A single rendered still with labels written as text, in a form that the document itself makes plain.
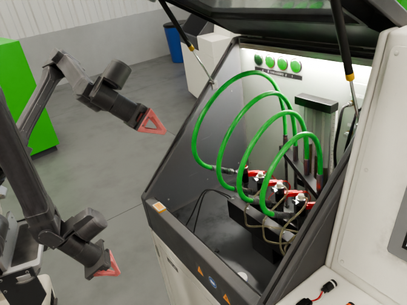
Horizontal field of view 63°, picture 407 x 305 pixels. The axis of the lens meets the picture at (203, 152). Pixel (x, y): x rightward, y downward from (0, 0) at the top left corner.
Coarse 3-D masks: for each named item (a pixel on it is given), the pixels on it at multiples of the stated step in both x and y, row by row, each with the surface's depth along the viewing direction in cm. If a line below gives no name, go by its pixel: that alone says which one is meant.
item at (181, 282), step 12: (156, 240) 139; (168, 252) 131; (168, 264) 138; (180, 264) 123; (168, 276) 146; (180, 276) 130; (192, 276) 117; (168, 288) 156; (180, 288) 137; (192, 288) 123; (204, 288) 111; (180, 300) 145; (192, 300) 129; (204, 300) 116; (216, 300) 106
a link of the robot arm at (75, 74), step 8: (56, 48) 115; (56, 56) 112; (64, 56) 113; (56, 64) 114; (64, 64) 111; (72, 64) 106; (64, 72) 107; (72, 72) 102; (80, 72) 99; (72, 80) 99; (80, 80) 92; (88, 80) 91; (80, 96) 87; (88, 104) 89
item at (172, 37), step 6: (168, 24) 675; (180, 24) 660; (168, 30) 671; (174, 30) 666; (168, 36) 680; (174, 36) 672; (168, 42) 691; (174, 42) 680; (174, 48) 688; (180, 48) 685; (174, 54) 696; (180, 54) 692; (174, 60) 704; (180, 60) 698
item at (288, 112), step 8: (280, 112) 88; (288, 112) 89; (296, 112) 91; (272, 120) 86; (264, 128) 86; (304, 128) 96; (256, 136) 85; (304, 144) 100; (248, 152) 85; (304, 160) 102; (240, 168) 86; (304, 168) 104; (240, 176) 87; (240, 184) 88; (240, 192) 89; (248, 200) 92; (256, 200) 94; (272, 200) 99
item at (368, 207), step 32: (384, 32) 68; (384, 64) 69; (384, 96) 69; (384, 128) 71; (352, 160) 78; (384, 160) 72; (352, 192) 80; (384, 192) 73; (352, 224) 80; (384, 224) 74; (352, 256) 82; (384, 256) 75; (384, 288) 76
